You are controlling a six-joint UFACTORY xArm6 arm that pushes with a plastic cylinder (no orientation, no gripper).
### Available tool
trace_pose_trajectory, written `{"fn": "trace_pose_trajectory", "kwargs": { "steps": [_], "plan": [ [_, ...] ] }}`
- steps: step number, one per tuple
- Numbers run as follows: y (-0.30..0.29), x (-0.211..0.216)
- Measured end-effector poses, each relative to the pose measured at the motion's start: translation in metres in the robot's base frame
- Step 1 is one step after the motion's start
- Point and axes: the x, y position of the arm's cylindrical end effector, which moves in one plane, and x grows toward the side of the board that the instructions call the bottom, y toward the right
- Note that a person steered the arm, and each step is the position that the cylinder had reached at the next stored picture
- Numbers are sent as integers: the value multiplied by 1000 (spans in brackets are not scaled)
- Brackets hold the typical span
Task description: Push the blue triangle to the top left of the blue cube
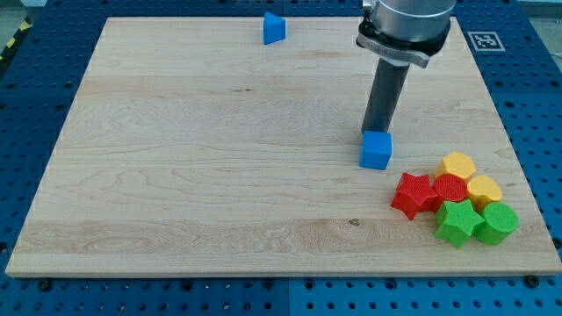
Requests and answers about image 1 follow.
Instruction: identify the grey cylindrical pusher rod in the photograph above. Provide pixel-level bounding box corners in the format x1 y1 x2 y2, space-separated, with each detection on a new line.
361 59 409 133

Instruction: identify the blue triangle block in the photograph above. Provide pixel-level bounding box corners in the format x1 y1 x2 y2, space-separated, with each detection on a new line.
263 12 286 45

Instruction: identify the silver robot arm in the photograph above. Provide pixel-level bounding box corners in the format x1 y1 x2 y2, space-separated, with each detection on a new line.
356 0 456 132

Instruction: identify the blue cube block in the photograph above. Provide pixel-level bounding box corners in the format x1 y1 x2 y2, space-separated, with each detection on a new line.
359 131 393 170

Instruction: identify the white fiducial marker tag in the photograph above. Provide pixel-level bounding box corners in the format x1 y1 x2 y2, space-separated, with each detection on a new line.
468 31 505 52

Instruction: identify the yellow hexagon block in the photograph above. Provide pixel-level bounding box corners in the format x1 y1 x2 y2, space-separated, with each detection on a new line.
435 152 477 181

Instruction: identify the red star block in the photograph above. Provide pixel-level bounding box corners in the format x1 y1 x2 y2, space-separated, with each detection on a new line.
391 173 439 220

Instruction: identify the red cylinder block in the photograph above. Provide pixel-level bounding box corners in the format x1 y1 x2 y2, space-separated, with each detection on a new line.
433 174 467 203

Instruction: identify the yellow heart block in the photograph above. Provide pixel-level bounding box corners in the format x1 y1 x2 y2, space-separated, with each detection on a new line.
467 175 503 213

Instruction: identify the green star block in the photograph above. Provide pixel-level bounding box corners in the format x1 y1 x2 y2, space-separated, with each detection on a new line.
435 199 485 248

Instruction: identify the green cylinder block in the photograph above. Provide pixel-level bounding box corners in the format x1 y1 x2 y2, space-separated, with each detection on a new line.
474 202 520 246

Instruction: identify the light wooden board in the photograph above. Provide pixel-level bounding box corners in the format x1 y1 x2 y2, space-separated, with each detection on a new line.
6 18 561 278

